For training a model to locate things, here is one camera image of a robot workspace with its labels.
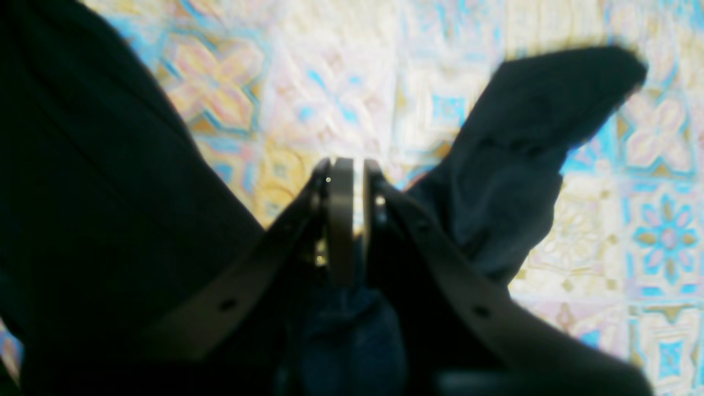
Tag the patterned tablecloth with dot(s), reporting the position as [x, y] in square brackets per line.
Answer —
[266, 88]

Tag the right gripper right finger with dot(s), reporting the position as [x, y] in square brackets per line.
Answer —
[463, 334]

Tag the black t-shirt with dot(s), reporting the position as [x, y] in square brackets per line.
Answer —
[111, 217]

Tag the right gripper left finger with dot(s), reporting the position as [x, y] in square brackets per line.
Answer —
[247, 304]

